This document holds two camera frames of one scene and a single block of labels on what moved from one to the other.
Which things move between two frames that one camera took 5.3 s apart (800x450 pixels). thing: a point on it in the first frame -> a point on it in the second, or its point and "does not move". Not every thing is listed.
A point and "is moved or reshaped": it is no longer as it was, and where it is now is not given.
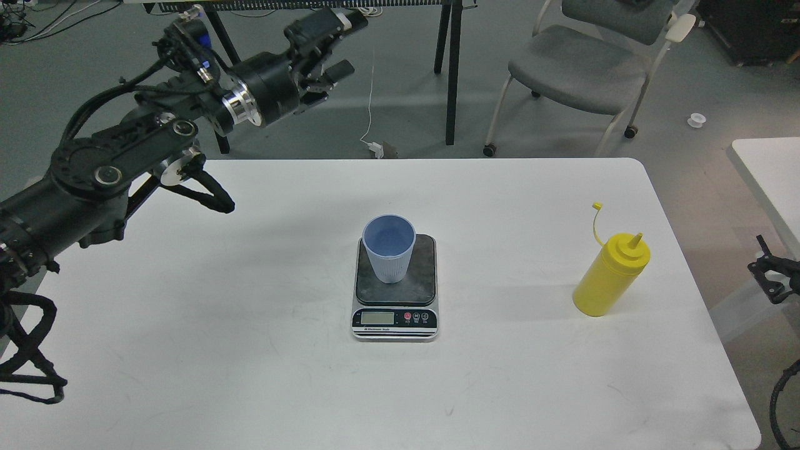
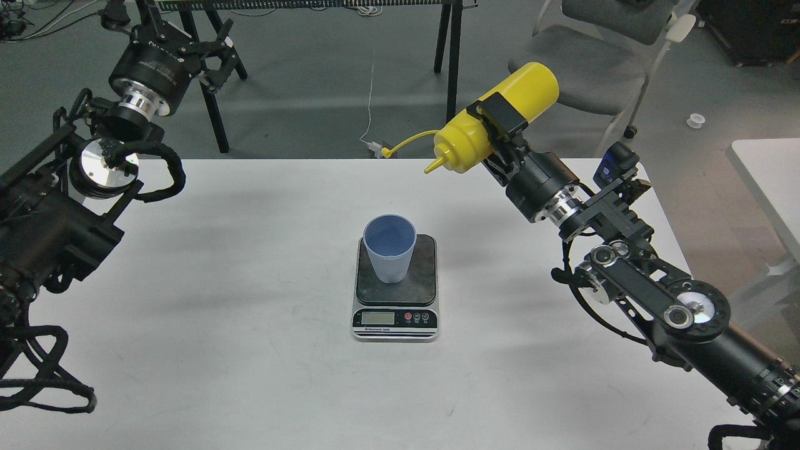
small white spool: x=696 y=120 does not move
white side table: x=770 y=168 does not move
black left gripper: x=269 y=87 -> x=161 y=56
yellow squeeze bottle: x=617 y=267 is moved or reshaped
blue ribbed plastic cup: x=389 y=239 does not move
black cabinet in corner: x=759 y=32 does not move
